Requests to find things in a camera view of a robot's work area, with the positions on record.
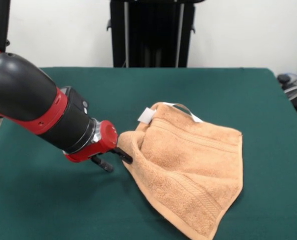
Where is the dark green table cloth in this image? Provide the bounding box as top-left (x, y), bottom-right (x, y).
top-left (0, 66), bottom-right (297, 240)

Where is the tan terry towel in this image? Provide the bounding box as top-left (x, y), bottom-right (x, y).
top-left (117, 101), bottom-right (245, 240)

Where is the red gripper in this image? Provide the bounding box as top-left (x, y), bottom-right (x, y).
top-left (64, 120), bottom-right (134, 173)

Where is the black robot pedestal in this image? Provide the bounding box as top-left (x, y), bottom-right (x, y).
top-left (106, 0), bottom-right (197, 68)

